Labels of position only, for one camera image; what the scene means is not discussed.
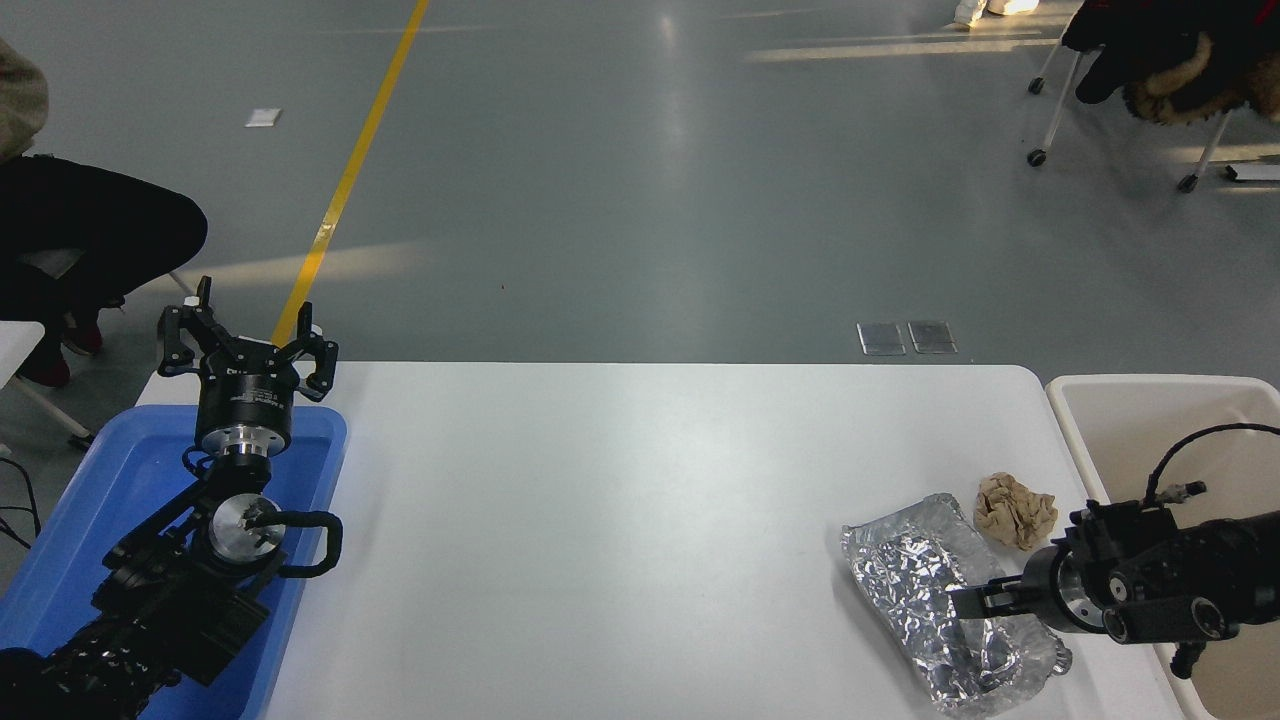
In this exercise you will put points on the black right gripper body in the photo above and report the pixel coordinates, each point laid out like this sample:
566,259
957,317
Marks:
1045,590

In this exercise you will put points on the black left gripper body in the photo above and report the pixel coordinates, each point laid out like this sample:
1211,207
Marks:
245,395

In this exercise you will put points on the crinkled foil tray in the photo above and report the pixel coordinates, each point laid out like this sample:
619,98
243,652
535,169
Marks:
910,580

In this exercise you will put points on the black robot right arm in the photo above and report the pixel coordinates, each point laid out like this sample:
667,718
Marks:
1200,570

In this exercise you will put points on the silver floor plate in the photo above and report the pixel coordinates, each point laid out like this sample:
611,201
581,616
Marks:
932,338
881,340

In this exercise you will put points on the crumpled tan paper ball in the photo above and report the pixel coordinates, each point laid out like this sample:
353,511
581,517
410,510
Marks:
1015,512

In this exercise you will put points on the person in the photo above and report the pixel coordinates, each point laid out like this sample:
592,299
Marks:
100,230
1010,7

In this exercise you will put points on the blue plastic tray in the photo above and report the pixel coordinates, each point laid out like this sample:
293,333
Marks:
120,480

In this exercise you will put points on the white side table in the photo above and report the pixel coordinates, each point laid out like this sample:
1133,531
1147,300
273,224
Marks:
15,345

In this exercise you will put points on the large pale bin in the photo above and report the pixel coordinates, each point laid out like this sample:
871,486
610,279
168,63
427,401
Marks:
1120,430

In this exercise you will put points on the small white floor tile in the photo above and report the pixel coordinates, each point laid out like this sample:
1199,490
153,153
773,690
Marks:
263,117

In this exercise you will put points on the white floor bar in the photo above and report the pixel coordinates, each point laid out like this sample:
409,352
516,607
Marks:
1255,172

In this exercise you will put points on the white wheeled chair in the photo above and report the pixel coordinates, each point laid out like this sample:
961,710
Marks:
1060,110

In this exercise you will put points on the dark fur-trimmed coat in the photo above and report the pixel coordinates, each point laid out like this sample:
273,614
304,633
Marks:
1170,60

